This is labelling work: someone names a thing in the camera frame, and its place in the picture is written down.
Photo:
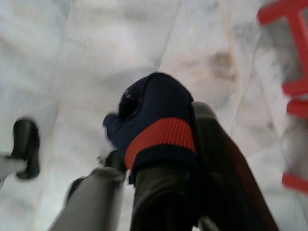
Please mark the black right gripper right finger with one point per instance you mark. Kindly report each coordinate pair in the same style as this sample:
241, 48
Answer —
223, 180

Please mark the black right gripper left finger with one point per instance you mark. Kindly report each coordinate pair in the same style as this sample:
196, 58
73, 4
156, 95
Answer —
163, 204

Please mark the navy garment with red stripe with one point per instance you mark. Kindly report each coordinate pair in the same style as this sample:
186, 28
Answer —
154, 106

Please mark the grey robot right leg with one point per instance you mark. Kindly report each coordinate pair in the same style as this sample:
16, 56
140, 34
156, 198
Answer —
91, 199

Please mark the grey robot leg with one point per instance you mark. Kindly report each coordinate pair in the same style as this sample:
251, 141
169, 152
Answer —
26, 144
91, 199

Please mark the grey robot left leg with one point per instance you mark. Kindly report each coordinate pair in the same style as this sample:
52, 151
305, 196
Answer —
26, 144

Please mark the red plastic stool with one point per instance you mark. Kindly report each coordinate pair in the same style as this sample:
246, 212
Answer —
297, 48

